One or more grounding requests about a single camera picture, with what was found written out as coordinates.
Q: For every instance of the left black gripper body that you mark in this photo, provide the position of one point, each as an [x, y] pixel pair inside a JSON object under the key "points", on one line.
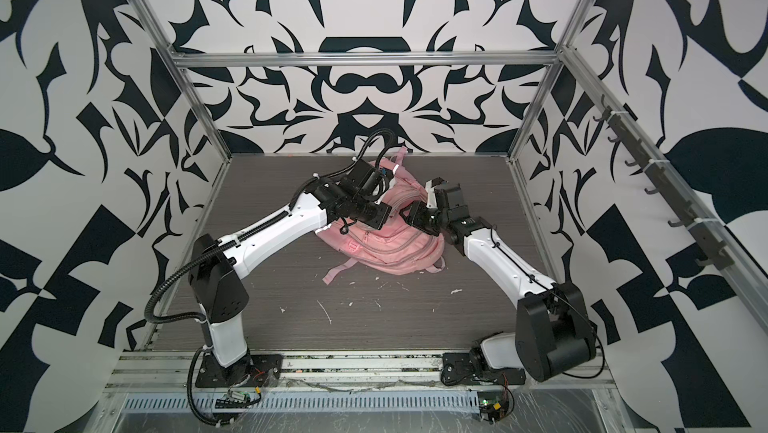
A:
{"points": [[370, 213]]}

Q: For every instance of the pink student backpack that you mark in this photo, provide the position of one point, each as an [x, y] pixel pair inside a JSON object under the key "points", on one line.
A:
{"points": [[397, 248]]}

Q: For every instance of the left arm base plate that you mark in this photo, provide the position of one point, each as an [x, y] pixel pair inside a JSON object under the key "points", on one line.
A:
{"points": [[253, 371]]}

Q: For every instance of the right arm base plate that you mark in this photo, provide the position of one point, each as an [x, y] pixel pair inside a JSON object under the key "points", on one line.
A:
{"points": [[468, 368]]}

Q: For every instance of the aluminium cage frame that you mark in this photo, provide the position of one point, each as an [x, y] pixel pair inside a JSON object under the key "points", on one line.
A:
{"points": [[502, 97]]}

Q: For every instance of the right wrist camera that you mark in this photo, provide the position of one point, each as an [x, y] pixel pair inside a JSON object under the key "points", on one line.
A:
{"points": [[430, 188]]}

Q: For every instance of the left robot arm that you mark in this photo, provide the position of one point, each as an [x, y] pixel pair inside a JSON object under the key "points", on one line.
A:
{"points": [[218, 272]]}

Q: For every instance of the white cable duct strip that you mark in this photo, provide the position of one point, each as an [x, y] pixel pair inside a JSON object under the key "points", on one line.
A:
{"points": [[325, 402]]}

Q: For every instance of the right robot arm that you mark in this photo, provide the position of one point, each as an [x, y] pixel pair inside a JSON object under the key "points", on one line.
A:
{"points": [[553, 333]]}

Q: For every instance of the wall hook rail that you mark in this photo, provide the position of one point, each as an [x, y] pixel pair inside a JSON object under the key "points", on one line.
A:
{"points": [[689, 213]]}

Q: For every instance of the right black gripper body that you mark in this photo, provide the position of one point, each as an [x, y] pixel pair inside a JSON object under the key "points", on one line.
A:
{"points": [[429, 221]]}

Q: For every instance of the green lit circuit board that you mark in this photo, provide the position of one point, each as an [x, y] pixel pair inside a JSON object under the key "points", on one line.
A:
{"points": [[497, 410]]}

